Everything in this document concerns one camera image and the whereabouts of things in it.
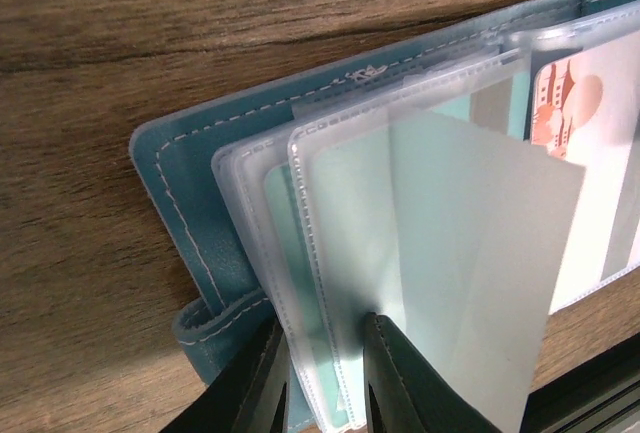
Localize white magnetic stripe card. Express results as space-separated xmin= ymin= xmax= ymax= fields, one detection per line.
xmin=531 ymin=34 xmax=639 ymax=292

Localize blue leather card holder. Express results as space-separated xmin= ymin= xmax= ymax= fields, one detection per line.
xmin=129 ymin=0 xmax=639 ymax=432

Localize black aluminium frame rail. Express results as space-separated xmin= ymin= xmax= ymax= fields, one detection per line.
xmin=521 ymin=335 xmax=639 ymax=432

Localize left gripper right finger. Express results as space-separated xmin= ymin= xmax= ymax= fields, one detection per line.
xmin=363 ymin=313 xmax=498 ymax=433

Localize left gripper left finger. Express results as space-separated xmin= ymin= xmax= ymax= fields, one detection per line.
xmin=162 ymin=320 xmax=290 ymax=433

